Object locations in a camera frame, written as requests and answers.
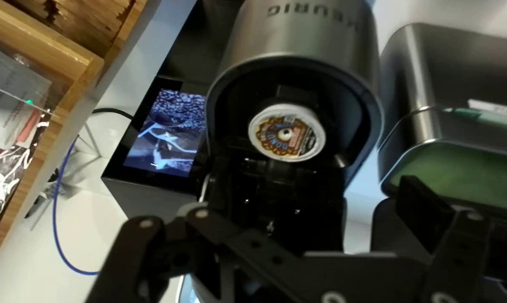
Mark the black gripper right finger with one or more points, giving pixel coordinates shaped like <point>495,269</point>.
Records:
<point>448,237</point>

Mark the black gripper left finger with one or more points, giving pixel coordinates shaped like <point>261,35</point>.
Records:
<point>135,253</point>

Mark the wooden condiment organizer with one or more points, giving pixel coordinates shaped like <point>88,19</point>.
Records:
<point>67,62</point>

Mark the dark lid white coffee pod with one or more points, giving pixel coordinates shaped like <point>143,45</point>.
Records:
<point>286,136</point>

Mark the white green wrapper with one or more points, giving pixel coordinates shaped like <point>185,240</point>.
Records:
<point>490,112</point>

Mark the black coffee maker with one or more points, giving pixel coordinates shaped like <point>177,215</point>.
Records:
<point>296,51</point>

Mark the stainless steel bin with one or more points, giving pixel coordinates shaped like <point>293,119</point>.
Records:
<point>448,73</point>

